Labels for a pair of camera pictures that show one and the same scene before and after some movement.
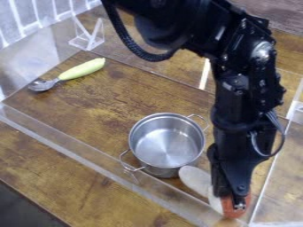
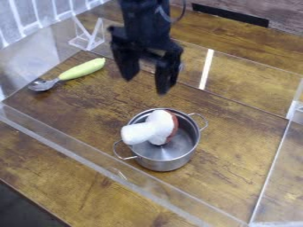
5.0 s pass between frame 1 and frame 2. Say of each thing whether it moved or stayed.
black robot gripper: moved
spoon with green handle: stayed
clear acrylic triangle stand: stayed
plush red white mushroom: moved
